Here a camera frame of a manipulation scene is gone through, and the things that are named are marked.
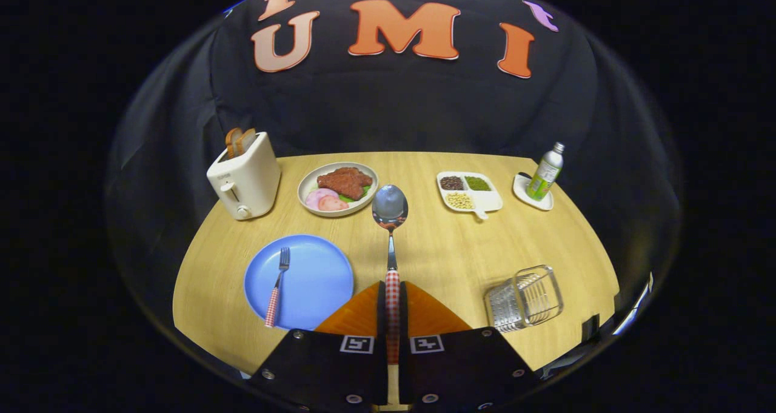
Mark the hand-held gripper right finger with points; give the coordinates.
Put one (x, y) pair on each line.
(461, 364)

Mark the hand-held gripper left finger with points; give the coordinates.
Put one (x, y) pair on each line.
(321, 364)

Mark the blue round plate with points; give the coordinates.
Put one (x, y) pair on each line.
(315, 279)

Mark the pink ham slice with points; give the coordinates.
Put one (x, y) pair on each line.
(334, 204)
(316, 197)

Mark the pile of yellow soybeans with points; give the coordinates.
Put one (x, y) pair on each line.
(460, 201)

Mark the white divided dish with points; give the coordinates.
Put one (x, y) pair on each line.
(490, 201)

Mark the white oval plate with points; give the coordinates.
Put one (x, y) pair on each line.
(306, 188)

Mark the green lettuce leaf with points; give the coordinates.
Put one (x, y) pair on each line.
(365, 190)

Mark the pile of green beans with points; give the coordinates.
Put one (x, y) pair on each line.
(478, 184)

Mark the pile of dark red beans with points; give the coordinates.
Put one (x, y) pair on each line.
(451, 183)

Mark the small white saucer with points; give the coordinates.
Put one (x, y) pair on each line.
(521, 191)

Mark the brown steak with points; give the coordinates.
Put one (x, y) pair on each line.
(344, 181)

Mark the white toaster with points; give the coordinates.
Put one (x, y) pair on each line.
(248, 179)

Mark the green label metal bottle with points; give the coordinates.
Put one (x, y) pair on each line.
(544, 173)

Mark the toasted bread slice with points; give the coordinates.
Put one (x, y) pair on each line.
(232, 141)
(247, 139)

